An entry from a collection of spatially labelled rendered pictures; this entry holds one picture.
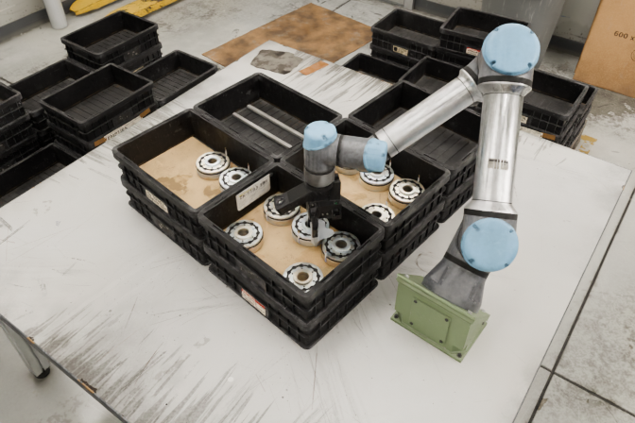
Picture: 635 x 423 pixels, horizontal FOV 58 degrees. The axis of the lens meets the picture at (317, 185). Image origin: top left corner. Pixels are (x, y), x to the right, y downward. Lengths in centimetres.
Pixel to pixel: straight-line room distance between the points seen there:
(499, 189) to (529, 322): 48
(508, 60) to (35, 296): 136
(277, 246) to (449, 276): 46
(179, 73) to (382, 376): 215
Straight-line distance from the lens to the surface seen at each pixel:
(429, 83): 308
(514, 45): 133
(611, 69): 408
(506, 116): 132
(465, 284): 143
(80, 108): 286
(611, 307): 275
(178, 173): 182
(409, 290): 146
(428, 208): 167
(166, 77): 318
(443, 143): 193
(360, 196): 170
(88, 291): 175
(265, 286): 146
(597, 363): 255
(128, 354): 159
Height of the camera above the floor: 199
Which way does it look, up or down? 42 degrees down
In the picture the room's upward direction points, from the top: straight up
